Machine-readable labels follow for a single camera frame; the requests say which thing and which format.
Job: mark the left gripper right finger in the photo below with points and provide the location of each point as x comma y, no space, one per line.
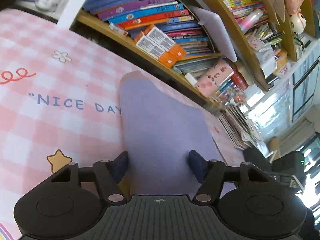
210,174

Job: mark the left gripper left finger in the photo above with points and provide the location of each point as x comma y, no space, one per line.
108,174

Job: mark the pink and purple sweater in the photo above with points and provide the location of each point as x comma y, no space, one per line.
159,132

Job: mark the stack of papers and books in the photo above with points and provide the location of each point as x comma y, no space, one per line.
239,128

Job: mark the colourful flower ornament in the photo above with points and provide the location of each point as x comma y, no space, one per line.
230,97

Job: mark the pink cartoon cup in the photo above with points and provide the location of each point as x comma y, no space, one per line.
214,77

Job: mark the white charger block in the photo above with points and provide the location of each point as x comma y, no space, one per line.
192,80

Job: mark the pink cartoon desk mat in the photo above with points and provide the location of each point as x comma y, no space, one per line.
59,95

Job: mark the wooden bookshelf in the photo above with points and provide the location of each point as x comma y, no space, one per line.
279,54

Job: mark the orange white medicine box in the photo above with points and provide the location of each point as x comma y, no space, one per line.
155,51
169,45

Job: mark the pink blue gradient bottle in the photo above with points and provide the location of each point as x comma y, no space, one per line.
250,20

